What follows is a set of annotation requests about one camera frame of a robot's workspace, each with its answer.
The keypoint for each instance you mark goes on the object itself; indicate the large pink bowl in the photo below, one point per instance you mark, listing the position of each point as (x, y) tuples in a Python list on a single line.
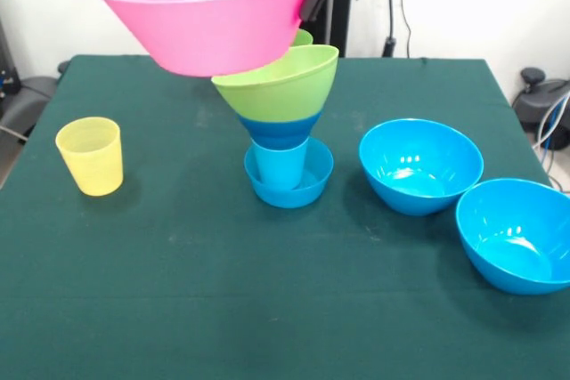
[(209, 28)]

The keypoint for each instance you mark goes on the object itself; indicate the lime green bowl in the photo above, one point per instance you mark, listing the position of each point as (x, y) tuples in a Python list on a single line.
[(276, 99)]

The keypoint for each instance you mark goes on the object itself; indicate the small dark blue bowl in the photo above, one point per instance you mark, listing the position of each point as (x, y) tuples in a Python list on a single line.
[(278, 133)]

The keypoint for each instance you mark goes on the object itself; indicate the light blue cup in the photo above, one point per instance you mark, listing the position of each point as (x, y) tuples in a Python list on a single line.
[(280, 166)]

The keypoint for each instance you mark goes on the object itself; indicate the small ribbed blue bowl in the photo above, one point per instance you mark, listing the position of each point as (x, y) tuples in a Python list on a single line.
[(316, 188)]

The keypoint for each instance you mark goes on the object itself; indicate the large blue bowl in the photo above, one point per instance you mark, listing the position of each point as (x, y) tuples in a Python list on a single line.
[(512, 264), (418, 193)]

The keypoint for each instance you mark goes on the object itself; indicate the green cup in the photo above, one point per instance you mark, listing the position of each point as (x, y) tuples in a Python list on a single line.
[(305, 38)]

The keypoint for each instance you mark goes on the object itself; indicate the black equipment base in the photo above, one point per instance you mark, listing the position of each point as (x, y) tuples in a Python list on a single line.
[(26, 95), (534, 99)]

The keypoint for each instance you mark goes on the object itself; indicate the yellow ribbed cup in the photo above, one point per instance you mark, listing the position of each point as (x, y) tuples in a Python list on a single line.
[(93, 166)]

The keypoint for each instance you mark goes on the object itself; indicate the dark green table cloth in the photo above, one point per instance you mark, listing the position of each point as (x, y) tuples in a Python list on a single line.
[(378, 264)]

